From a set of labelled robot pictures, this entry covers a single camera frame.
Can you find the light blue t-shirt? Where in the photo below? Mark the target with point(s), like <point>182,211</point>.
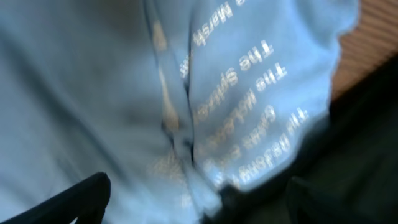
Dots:
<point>175,100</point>

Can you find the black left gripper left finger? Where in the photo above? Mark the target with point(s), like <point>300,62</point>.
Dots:
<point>83,203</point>

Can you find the black polo shirt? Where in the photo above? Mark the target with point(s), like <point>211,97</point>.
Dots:
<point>359,143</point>

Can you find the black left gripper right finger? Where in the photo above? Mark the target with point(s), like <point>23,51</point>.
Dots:
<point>375,202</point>

